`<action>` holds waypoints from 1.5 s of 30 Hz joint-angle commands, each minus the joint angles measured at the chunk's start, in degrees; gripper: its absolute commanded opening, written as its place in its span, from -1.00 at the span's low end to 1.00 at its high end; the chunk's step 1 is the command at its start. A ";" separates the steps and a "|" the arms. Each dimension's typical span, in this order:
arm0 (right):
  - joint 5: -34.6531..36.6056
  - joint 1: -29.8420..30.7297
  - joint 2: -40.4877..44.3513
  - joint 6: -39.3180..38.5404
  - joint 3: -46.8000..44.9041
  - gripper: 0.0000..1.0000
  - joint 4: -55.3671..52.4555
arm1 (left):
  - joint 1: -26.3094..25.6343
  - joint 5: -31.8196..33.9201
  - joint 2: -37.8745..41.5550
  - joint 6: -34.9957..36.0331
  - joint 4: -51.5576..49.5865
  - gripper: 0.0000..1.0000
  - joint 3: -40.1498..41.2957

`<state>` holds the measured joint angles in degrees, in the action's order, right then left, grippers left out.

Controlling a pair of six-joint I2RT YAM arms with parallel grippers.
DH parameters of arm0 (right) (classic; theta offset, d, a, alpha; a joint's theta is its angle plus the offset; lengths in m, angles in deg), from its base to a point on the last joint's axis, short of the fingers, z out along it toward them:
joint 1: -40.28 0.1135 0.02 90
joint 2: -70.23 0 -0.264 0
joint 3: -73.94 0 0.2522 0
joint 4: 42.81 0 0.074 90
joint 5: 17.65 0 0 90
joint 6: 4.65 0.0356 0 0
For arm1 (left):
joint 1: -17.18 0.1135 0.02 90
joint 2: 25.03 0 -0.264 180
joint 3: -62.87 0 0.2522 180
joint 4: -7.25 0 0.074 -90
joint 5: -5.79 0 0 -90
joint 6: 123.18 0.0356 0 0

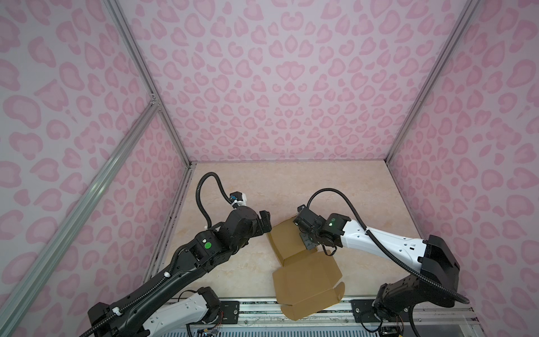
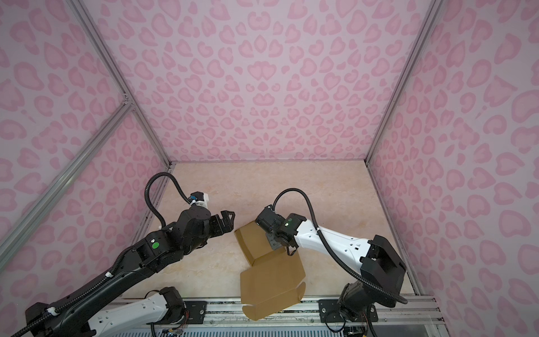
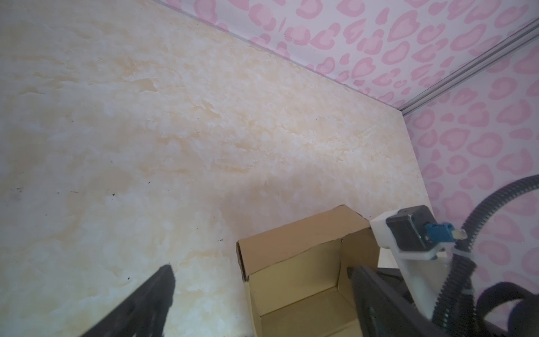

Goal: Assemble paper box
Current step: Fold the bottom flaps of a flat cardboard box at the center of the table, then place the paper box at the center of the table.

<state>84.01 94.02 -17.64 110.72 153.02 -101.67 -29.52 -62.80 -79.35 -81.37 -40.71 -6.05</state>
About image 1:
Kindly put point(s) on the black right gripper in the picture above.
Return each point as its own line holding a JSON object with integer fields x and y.
{"x": 303, "y": 223}

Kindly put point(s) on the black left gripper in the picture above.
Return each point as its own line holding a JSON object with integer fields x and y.
{"x": 261, "y": 220}

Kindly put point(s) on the brown cardboard box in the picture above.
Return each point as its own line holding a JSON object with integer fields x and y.
{"x": 308, "y": 281}

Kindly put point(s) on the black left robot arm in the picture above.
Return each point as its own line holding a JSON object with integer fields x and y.
{"x": 191, "y": 261}

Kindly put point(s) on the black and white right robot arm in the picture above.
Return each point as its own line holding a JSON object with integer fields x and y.
{"x": 433, "y": 271}

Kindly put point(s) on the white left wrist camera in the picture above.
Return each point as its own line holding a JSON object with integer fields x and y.
{"x": 237, "y": 199}

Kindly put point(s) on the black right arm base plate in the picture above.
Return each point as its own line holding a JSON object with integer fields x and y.
{"x": 364, "y": 311}

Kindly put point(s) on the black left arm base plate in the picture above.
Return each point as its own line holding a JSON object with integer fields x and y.
{"x": 226, "y": 312}

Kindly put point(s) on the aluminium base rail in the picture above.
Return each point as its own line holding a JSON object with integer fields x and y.
{"x": 202, "y": 313}

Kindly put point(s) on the aluminium left corner post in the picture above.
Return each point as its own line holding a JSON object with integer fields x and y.
{"x": 127, "y": 36}

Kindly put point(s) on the aluminium corner post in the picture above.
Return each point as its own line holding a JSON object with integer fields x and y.
{"x": 465, "y": 19}
{"x": 127, "y": 36}

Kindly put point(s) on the aluminium right corner post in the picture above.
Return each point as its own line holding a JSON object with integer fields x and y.
{"x": 465, "y": 19}

